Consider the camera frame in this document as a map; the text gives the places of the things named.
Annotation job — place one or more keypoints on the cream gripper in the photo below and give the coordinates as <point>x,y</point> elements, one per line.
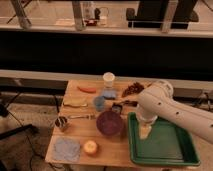
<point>144,130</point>

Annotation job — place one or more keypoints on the metal fork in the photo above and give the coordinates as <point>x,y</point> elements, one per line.
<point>81,116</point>

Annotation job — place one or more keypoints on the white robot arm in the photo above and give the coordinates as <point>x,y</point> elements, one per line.
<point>157,101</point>

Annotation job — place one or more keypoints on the green plastic tray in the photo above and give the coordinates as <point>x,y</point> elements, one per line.
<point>167,145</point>

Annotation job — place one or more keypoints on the small black box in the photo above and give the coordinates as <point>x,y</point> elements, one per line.
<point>117,108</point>

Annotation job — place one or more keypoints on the blue sponge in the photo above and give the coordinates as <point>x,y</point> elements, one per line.
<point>109,94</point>

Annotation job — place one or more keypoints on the yellow banana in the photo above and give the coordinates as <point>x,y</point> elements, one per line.
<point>75,102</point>

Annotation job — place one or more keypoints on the blue cup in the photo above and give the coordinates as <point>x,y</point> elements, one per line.
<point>99,103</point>

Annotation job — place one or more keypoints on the blue cloth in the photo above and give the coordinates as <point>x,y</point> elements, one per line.
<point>65,149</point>

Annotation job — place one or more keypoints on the yellow round fruit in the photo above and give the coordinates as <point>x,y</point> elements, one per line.
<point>90,147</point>

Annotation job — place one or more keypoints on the white cup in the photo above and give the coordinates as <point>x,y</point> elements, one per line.
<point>108,78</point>

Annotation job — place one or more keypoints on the bunch of dark grapes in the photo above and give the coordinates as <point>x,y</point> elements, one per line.
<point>135,88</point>

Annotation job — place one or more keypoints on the purple bowl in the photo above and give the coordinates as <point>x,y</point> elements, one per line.
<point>109,123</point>

